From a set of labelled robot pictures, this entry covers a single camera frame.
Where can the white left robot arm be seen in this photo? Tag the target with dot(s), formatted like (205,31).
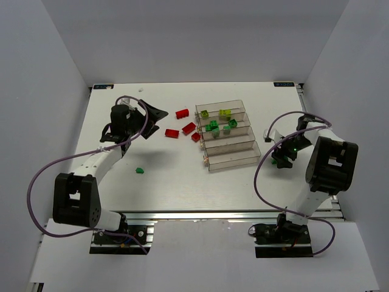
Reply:
(76,197)

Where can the clear bin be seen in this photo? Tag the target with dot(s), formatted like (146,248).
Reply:
(225,130)
(235,106)
(236,135)
(231,155)

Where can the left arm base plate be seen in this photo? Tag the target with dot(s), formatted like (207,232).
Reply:
(104,244)

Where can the green eight-stud lego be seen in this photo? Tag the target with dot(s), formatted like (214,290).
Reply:
(212,125)

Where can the blue label sticker left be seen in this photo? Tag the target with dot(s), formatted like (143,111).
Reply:
(103,86)

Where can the clear bin nearest front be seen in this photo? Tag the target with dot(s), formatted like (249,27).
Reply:
(231,155)

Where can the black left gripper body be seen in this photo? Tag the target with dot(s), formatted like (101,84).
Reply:
(145,118)

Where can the green tall lego block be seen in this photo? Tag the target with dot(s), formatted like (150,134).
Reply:
(233,123)

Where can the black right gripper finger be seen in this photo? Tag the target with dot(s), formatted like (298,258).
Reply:
(154,114)
(149,130)

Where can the blue label sticker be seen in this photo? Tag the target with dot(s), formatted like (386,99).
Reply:
(284,84)
(103,86)

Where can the clear bin farthest back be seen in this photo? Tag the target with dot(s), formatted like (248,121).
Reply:
(235,106)

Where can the aluminium table edge rail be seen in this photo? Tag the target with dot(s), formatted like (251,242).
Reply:
(251,215)

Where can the blue label sticker right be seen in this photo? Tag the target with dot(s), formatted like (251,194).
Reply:
(284,84)

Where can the lime green long lego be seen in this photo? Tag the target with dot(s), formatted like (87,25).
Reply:
(225,114)

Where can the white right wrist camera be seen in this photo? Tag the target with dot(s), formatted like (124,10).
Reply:
(272,136)

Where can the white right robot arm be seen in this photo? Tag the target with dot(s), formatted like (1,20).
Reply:
(330,169)

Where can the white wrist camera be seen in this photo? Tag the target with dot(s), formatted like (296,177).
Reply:
(126,101)
(272,136)

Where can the red small square lego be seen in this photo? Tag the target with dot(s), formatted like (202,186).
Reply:
(196,137)

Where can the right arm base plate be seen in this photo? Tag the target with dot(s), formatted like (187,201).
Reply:
(274,243)

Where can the red lego brick far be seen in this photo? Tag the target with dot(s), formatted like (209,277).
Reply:
(182,113)

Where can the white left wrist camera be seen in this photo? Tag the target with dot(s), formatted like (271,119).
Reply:
(126,101)

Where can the red long lego brick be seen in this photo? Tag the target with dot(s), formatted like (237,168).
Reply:
(189,128)

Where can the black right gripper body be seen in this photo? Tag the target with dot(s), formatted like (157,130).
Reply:
(281,156)

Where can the red lego brick left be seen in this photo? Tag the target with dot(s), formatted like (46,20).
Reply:
(174,134)

